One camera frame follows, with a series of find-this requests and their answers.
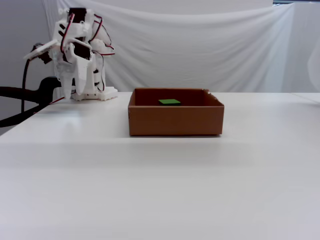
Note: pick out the brown cardboard box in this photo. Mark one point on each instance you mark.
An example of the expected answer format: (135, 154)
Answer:
(175, 120)

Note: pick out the white cloth backdrop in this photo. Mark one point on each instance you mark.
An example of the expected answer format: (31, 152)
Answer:
(200, 45)

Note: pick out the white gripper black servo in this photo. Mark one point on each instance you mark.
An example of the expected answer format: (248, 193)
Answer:
(80, 71)

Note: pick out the green cube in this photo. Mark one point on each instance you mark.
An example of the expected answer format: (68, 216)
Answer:
(169, 101)

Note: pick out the black chair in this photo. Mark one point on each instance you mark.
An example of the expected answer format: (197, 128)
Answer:
(47, 87)

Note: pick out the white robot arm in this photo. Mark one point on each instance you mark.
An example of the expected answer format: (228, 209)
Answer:
(100, 47)

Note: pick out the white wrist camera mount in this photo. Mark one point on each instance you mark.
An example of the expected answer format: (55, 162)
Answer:
(40, 51)

